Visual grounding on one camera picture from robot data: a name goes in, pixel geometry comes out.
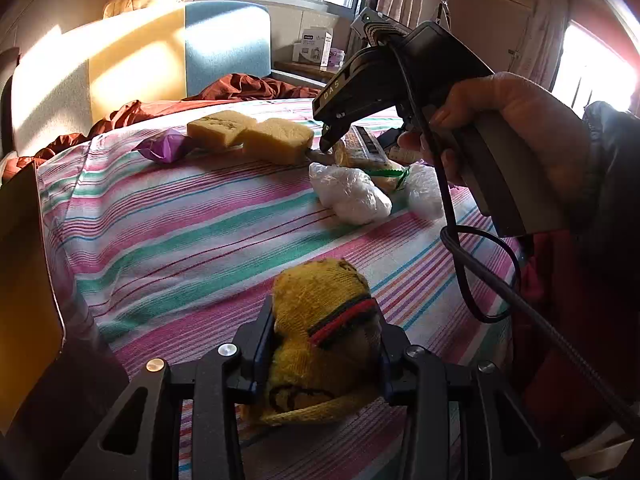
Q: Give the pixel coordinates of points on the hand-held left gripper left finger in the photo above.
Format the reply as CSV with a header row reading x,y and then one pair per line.
x,y
262,357

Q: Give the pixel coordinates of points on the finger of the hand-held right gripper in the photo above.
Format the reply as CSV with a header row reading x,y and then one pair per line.
x,y
332,135

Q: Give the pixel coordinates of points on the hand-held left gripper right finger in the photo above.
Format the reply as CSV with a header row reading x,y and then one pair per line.
x,y
385,370

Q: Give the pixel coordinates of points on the yellow sponge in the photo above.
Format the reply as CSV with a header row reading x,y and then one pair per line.
x,y
280,140
222,127

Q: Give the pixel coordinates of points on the clear plastic bag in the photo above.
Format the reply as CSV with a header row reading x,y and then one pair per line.
x,y
425,190
350,192

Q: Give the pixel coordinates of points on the yellow knitted sock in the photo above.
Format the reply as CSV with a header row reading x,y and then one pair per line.
x,y
320,310

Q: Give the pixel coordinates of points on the person's right forearm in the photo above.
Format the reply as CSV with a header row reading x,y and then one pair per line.
x,y
615,170

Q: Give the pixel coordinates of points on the person's right hand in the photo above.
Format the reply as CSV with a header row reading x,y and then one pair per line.
x,y
540,120

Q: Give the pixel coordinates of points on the dark patterned snack packet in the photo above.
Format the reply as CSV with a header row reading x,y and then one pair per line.
x,y
362,142

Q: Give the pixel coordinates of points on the green white snack packet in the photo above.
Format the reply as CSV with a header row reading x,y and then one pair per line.
x,y
390,177

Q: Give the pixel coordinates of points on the wooden desk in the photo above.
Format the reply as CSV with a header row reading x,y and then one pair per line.
x,y
300,71

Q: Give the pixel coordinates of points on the small purple box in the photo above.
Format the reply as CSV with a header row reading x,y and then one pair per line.
x,y
335,59

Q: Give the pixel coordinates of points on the white cardboard box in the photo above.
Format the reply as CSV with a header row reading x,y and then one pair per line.
x,y
312,47

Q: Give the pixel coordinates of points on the rust red blanket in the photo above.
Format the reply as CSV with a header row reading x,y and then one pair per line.
x,y
240,87

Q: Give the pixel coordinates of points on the white curtain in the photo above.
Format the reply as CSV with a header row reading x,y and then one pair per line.
x,y
542,35

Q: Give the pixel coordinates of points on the striped bed sheet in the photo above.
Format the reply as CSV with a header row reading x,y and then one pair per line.
x,y
200,240

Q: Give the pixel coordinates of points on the bright side window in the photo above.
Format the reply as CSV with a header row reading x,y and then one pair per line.
x,y
590,70

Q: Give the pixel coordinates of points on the purple snack packet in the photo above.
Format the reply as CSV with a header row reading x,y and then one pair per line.
x,y
165,147

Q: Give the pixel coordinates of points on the person's clothed body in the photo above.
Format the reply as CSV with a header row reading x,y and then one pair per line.
x,y
575,350

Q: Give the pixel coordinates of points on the padded multicolour headboard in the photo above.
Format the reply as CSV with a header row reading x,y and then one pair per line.
x,y
125,75

